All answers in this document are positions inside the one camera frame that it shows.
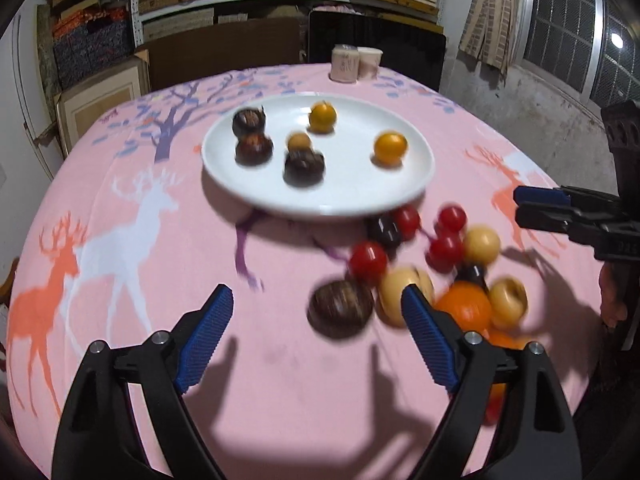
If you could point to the striped yellow pepino melon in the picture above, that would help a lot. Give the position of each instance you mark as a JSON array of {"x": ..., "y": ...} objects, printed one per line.
[{"x": 392, "y": 285}]

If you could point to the pink beverage can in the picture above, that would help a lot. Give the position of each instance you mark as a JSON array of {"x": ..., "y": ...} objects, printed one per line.
[{"x": 344, "y": 64}]

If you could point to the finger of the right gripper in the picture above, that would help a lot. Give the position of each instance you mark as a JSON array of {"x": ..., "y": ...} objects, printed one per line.
[
  {"x": 550, "y": 195},
  {"x": 565, "y": 227}
]

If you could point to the right window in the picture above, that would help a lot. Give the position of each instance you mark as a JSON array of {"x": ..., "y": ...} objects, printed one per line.
[{"x": 582, "y": 48}]

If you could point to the red cherry tomato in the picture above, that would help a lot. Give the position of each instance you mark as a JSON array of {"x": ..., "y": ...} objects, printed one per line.
[
  {"x": 493, "y": 410},
  {"x": 445, "y": 253},
  {"x": 368, "y": 262},
  {"x": 408, "y": 221},
  {"x": 451, "y": 219}
]

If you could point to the dark wooden board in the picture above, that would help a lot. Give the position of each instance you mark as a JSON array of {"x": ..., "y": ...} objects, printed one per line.
[{"x": 213, "y": 50}]

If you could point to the pink deer tablecloth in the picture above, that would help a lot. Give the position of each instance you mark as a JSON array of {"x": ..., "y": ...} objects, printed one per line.
[{"x": 132, "y": 233}]

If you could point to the large orange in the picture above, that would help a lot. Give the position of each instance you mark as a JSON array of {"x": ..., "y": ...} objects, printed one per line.
[{"x": 468, "y": 305}]

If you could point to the beige hanging curtain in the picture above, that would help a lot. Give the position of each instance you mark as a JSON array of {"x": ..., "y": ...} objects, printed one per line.
[{"x": 489, "y": 33}]

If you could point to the pale yellow apple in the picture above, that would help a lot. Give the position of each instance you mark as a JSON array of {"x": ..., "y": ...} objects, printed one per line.
[
  {"x": 482, "y": 245},
  {"x": 509, "y": 302}
]

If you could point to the right hand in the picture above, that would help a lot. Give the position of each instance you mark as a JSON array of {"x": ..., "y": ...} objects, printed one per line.
[{"x": 613, "y": 311}]

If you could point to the dark purple plum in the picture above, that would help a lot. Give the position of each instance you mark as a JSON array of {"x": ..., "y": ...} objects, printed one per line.
[
  {"x": 472, "y": 273},
  {"x": 382, "y": 229}
]

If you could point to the small tan longan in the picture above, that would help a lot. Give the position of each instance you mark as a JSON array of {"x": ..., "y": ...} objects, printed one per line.
[{"x": 298, "y": 141}]

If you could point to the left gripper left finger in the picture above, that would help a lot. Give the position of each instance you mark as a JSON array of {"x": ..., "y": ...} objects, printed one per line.
[{"x": 98, "y": 436}]

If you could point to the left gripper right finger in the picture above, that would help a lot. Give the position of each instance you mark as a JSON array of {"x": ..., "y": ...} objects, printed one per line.
[{"x": 535, "y": 437}]

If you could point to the dark brown mangosteen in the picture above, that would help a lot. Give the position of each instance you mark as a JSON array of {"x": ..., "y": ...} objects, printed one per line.
[
  {"x": 340, "y": 309},
  {"x": 253, "y": 150},
  {"x": 248, "y": 120},
  {"x": 304, "y": 168}
]

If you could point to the white paper cup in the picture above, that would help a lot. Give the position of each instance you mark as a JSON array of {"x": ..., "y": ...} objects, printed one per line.
[{"x": 369, "y": 62}]

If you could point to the wooden chair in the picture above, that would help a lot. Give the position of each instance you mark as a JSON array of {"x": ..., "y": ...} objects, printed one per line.
[{"x": 7, "y": 286}]

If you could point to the black chair back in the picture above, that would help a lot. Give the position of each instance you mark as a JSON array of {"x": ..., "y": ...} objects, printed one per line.
[{"x": 409, "y": 50}]

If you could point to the framed picture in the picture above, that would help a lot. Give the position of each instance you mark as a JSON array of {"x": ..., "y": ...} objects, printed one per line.
[{"x": 78, "y": 108}]

